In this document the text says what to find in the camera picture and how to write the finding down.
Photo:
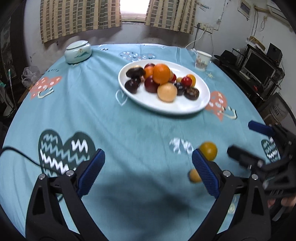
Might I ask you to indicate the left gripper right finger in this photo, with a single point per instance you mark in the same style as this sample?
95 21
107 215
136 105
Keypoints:
251 220

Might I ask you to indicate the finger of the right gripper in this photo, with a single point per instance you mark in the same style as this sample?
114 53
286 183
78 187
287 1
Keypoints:
261 128
245 158

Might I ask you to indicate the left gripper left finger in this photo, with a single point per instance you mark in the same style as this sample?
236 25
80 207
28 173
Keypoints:
45 220

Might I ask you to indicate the yellow orange persimmon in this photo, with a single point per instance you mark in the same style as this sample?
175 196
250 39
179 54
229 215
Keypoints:
192 77

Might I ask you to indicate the red tomato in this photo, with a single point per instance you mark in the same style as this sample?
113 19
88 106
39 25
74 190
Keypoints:
173 79
186 81

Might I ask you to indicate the orange mandarin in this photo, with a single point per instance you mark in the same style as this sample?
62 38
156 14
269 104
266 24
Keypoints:
161 74
148 71

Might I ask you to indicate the red plum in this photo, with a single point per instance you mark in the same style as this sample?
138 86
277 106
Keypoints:
149 65
150 85

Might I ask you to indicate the small dark plum front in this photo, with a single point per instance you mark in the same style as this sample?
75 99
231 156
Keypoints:
131 86

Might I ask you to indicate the large dark mangosteen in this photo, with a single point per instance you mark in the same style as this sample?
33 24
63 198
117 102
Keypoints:
135 72

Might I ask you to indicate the large tan round fruit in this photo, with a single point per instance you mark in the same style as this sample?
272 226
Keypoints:
171 75

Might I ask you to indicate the person right hand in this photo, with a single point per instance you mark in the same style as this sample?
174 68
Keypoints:
288 202

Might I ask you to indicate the green yellow persimmon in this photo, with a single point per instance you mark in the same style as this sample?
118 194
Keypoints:
209 150

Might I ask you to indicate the black computer desk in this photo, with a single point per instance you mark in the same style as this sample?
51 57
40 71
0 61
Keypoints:
231 63

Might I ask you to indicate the small tan longan back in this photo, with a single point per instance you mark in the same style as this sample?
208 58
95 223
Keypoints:
194 176

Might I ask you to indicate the computer monitor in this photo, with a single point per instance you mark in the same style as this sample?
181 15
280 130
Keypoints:
258 67

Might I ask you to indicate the black speaker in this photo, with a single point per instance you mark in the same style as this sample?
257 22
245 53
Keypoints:
274 53

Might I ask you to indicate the white paper cup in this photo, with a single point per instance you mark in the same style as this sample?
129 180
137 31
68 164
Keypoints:
202 60

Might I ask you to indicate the teal patterned tablecloth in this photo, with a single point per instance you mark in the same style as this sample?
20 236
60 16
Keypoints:
143 191

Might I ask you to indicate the white round plate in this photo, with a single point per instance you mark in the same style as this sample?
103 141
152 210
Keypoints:
181 105

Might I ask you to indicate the air conditioner unit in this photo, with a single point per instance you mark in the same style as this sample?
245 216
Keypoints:
276 12

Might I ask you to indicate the right striped curtain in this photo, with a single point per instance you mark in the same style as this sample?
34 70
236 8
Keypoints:
175 15

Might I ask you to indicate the striped curtain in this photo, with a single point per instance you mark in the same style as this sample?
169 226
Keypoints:
175 15
59 18

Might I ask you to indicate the crumpled plastic bag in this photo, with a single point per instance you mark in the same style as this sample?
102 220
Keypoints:
30 76

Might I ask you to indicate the white ceramic lidded jar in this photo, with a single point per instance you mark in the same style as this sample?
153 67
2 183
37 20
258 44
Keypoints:
77 52

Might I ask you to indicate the left striped curtain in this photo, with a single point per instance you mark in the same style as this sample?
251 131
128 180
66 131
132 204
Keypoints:
59 18

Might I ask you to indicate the wall power strip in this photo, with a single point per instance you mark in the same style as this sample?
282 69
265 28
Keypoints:
205 27

